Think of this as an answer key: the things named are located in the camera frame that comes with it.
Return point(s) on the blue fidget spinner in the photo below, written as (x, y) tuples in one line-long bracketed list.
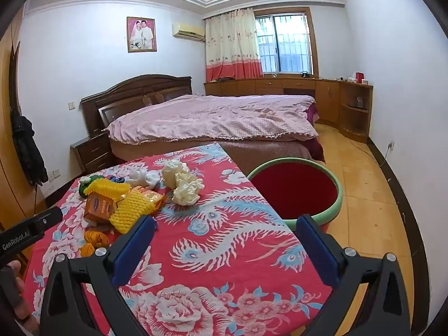
[(116, 179)]

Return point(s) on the white sock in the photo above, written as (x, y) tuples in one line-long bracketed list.
[(143, 178)]

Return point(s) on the orange yarn ball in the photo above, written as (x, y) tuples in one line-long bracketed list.
[(93, 240)]

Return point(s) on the orange small carton box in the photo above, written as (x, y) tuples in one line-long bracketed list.
[(98, 208)]

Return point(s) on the orange snack packet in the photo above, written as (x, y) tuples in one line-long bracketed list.
[(147, 200)]

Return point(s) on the red floral tablecloth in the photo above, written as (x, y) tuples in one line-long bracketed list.
[(227, 265)]

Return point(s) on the cream paper ball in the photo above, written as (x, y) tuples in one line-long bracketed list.
[(185, 185)]

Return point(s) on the yellow foam fruit net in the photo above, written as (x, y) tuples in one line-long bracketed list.
[(126, 212)]

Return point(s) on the white wall air conditioner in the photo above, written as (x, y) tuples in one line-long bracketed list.
[(185, 31)]

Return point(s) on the wall power socket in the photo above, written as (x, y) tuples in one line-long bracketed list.
[(391, 145)]

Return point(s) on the pink bed quilt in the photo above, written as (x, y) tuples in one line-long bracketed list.
[(223, 118)]

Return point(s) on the wooden wardrobe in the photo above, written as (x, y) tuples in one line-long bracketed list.
[(19, 199)]

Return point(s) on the black hanging jacket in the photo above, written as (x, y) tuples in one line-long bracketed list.
[(27, 151)]

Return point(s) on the dark wooden headboard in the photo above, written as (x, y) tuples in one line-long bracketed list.
[(152, 89)]

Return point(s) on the cream and red curtain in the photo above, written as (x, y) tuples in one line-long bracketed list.
[(231, 46)]

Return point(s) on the person's left hand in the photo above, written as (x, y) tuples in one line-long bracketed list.
[(13, 288)]

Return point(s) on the dark wooden nightstand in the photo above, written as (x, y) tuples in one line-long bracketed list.
[(94, 153)]

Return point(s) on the red box on cabinet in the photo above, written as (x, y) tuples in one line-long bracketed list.
[(359, 77)]

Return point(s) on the green pumpkin toy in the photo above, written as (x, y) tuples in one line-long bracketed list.
[(86, 181)]

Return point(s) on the wooden corner shelf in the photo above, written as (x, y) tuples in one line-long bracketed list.
[(355, 105)]

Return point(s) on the long wooden cabinet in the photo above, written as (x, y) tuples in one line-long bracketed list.
[(325, 92)]

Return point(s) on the red bin with green rim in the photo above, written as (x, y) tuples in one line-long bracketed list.
[(298, 186)]

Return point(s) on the bed base brown cover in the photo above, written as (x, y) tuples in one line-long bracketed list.
[(247, 154)]

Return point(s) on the wall light switch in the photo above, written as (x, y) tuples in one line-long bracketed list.
[(71, 105)]

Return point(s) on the window with bars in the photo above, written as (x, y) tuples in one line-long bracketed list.
[(286, 41)]

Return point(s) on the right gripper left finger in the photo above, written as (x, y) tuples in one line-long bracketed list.
[(65, 308)]

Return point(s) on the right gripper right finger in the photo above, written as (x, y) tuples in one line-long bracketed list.
[(384, 309)]

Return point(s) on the framed wedding photo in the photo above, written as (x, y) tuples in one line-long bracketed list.
[(141, 33)]

